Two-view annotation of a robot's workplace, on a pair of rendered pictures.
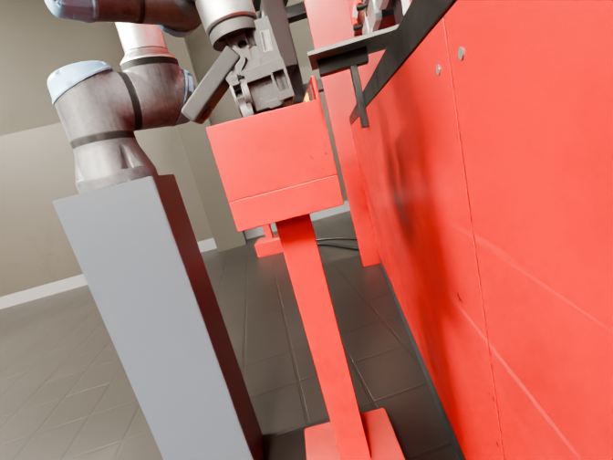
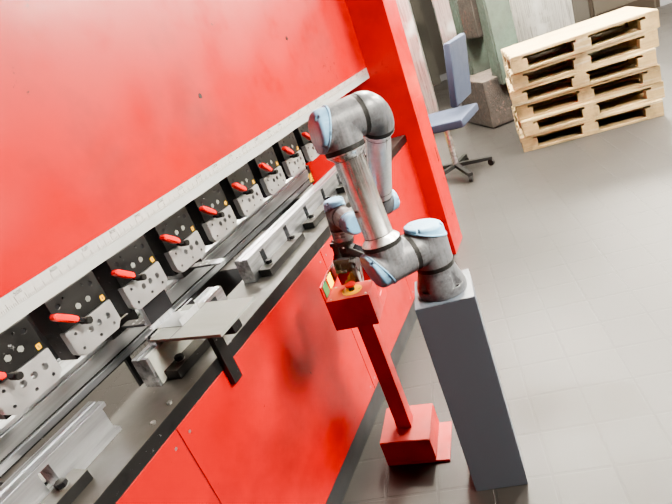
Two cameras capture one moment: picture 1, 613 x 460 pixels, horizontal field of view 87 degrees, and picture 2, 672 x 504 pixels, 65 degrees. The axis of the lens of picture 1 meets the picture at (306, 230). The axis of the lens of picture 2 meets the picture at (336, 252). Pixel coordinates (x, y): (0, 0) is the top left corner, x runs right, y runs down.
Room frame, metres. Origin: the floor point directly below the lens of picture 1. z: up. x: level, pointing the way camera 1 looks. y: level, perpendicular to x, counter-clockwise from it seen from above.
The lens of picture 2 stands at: (2.14, 0.65, 1.58)
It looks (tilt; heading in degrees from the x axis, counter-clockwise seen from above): 22 degrees down; 202
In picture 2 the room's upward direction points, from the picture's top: 21 degrees counter-clockwise
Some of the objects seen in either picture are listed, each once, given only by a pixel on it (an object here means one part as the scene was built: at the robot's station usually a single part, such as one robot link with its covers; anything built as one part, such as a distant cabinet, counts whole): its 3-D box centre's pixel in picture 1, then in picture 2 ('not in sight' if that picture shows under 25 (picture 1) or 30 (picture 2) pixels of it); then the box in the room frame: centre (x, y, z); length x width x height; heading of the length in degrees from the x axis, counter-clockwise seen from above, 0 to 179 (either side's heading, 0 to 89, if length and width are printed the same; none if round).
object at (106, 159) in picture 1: (112, 162); (438, 274); (0.71, 0.35, 0.82); 0.15 x 0.15 x 0.10
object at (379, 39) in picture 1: (354, 49); (202, 319); (1.02, -0.26, 1.00); 0.26 x 0.18 x 0.01; 82
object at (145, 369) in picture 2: not in sight; (186, 332); (0.95, -0.40, 0.92); 0.39 x 0.06 x 0.10; 172
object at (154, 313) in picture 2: (401, 12); (156, 308); (1.00, -0.41, 1.05); 0.10 x 0.02 x 0.10; 172
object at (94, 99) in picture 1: (94, 103); (426, 242); (0.71, 0.35, 0.94); 0.13 x 0.12 x 0.14; 127
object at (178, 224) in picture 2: not in sight; (173, 241); (0.83, -0.38, 1.18); 0.15 x 0.09 x 0.17; 172
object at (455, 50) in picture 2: not in sight; (444, 113); (-2.76, 0.12, 0.59); 0.69 x 0.65 x 1.18; 95
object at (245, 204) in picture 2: not in sight; (238, 192); (0.44, -0.33, 1.18); 0.15 x 0.09 x 0.17; 172
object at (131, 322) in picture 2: not in sight; (127, 321); (0.97, -0.57, 1.01); 0.26 x 0.12 x 0.05; 82
